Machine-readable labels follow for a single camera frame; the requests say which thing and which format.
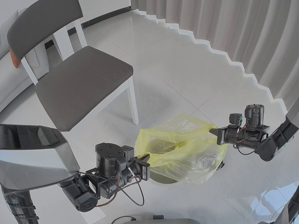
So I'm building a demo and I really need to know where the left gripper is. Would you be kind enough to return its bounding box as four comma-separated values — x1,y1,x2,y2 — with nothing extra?
126,154,151,184

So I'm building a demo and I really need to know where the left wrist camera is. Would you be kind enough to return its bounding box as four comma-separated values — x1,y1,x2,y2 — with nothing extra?
120,145,135,164

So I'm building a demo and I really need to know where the grey and white chair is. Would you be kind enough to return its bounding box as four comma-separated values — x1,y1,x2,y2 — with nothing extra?
7,0,140,132

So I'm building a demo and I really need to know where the yellow plastic bag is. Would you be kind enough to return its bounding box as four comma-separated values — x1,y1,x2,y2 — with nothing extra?
134,113,228,186

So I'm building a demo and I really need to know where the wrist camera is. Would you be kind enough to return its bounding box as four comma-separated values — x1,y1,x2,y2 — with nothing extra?
120,145,135,164
228,113,243,128

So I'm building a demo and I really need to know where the white curtain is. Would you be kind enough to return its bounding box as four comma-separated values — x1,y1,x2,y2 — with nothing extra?
129,0,299,112

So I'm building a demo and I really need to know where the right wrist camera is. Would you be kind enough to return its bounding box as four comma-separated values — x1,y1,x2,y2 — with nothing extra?
228,113,243,128

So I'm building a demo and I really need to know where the black cable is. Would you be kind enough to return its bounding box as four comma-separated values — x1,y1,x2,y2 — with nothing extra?
112,216,137,224
110,175,145,207

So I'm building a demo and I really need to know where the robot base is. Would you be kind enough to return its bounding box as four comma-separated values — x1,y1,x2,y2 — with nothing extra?
121,215,199,224

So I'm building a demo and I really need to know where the white trash bin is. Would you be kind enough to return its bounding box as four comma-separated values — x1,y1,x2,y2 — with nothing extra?
147,137,185,187

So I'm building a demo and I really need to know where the pale grey sofa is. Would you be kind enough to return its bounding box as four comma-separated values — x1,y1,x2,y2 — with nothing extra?
0,8,50,112

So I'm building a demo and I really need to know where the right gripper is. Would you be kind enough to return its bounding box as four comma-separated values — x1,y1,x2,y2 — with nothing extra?
209,126,240,146

